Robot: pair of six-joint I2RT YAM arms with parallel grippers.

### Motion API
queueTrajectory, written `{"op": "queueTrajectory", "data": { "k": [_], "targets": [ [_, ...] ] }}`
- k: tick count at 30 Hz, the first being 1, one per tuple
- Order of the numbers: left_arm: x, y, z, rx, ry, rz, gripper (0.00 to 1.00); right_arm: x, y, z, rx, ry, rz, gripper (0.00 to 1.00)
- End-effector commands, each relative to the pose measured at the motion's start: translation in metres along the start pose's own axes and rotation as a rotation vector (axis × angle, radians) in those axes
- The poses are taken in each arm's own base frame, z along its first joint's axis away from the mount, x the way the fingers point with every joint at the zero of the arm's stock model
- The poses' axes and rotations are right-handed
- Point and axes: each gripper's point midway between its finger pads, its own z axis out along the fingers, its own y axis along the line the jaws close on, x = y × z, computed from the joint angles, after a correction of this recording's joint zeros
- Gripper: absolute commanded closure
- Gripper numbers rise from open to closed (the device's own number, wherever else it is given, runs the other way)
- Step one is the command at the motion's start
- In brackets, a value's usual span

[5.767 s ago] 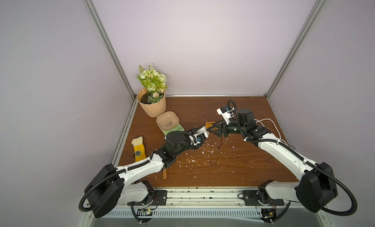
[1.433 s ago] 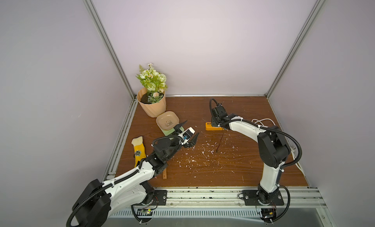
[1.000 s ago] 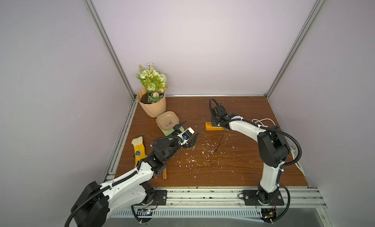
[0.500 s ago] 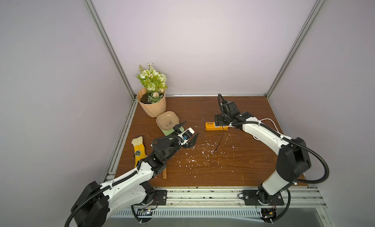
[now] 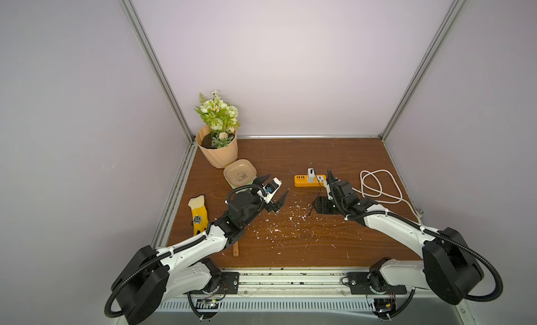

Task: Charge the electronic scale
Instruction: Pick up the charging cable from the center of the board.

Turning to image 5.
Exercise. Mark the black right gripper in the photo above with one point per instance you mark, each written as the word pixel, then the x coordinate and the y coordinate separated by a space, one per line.
pixel 327 198

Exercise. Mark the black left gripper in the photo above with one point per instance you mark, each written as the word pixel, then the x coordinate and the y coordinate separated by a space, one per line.
pixel 260 180

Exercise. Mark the white USB charger adapter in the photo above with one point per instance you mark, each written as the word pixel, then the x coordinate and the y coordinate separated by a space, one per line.
pixel 311 176

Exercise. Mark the orange power strip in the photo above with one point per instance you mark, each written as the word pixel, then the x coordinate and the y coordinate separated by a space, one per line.
pixel 301 181

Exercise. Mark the beige panda scale bowl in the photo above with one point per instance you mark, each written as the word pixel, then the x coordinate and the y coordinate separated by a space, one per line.
pixel 239 173

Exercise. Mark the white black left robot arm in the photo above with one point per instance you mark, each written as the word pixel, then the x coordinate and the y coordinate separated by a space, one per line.
pixel 154 275

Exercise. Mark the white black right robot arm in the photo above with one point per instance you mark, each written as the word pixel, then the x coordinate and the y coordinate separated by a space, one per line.
pixel 447 266

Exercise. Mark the beige flower pot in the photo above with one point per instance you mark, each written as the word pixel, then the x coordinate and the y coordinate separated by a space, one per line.
pixel 221 157

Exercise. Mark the green white artificial flowers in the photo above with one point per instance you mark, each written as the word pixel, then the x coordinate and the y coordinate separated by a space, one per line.
pixel 221 119

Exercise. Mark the right controller circuit board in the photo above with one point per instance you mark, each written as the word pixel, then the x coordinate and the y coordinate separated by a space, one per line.
pixel 383 308

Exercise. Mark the controller circuit board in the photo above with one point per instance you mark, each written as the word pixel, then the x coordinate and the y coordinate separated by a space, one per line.
pixel 207 306
pixel 383 308

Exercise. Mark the left controller circuit board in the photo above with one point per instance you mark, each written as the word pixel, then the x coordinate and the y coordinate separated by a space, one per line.
pixel 207 306

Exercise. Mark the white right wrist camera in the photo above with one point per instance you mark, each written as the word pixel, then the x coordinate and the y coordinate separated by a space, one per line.
pixel 322 180

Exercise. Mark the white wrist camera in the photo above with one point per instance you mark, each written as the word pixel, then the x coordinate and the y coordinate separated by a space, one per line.
pixel 322 180
pixel 270 189

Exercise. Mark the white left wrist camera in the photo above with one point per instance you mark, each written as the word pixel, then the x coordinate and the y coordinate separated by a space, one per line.
pixel 270 189

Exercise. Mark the blue garden fork wooden handle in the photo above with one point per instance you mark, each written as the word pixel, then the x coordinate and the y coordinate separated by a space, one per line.
pixel 235 248

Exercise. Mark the aluminium front rail frame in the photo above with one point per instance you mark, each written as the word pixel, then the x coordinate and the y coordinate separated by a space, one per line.
pixel 302 282

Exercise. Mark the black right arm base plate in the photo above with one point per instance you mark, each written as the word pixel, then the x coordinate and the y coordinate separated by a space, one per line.
pixel 370 283

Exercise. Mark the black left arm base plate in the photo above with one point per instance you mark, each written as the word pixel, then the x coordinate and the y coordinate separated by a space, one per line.
pixel 225 283

